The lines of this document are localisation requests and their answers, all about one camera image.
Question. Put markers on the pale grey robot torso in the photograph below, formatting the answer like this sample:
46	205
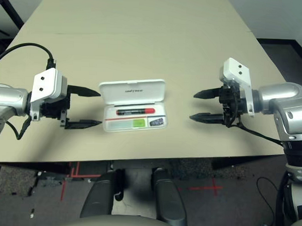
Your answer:
112	224

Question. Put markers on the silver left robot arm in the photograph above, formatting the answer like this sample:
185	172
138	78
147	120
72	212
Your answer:
7	98

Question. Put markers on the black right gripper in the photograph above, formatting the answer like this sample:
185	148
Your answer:
232	103

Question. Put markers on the black tripod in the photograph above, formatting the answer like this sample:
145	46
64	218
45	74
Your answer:
1	32

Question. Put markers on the grey robot right thigh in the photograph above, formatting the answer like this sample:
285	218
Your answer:
167	200

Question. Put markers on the small green rectangular block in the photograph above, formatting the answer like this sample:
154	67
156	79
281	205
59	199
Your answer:
139	123

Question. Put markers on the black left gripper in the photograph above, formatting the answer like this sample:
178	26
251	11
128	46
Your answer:
53	110

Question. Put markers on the white plastic pencil case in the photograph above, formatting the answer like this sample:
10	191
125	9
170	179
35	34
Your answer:
132	91

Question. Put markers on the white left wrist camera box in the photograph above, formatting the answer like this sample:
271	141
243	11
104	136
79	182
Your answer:
46	84

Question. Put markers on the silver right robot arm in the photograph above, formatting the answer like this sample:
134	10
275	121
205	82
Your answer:
283	97

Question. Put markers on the black marker with red cap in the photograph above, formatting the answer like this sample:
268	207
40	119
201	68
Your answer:
133	112

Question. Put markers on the grey robot thigh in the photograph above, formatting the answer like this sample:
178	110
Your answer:
167	200
101	198

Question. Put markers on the black skirting board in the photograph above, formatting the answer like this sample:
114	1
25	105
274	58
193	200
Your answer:
275	41

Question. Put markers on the wooden side table black legs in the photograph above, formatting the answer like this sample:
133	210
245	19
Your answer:
13	12

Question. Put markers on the grey robot left thigh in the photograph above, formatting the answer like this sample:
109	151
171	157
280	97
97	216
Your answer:
101	198

